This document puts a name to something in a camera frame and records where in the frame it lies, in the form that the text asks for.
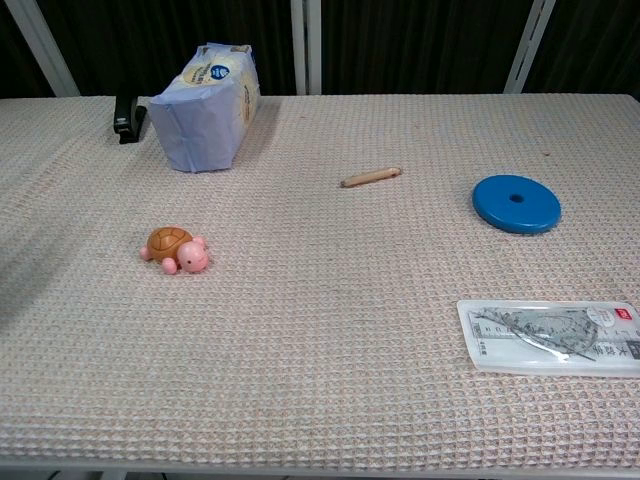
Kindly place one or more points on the pink turtle toy brown shell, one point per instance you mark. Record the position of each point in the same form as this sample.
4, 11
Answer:
176, 250

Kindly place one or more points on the wooden peg stick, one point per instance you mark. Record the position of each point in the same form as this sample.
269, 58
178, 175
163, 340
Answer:
370, 177

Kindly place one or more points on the beige waffle weave tablecloth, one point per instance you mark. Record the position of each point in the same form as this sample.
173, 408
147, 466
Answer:
320, 350

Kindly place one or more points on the blue tissue paper pack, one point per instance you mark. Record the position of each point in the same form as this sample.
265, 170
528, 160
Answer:
205, 120

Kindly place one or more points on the blue disc with centre hole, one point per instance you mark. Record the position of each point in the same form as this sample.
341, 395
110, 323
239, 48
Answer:
515, 204

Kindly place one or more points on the dark curtain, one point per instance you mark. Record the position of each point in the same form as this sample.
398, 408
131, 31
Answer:
415, 45

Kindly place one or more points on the black stapler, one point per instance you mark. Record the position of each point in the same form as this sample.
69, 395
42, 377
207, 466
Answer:
126, 120

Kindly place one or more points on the clear plastic ruler set case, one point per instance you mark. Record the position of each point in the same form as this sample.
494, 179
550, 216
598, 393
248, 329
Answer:
545, 336

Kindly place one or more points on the white metal frame post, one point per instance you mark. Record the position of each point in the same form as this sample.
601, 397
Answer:
47, 45
306, 47
529, 47

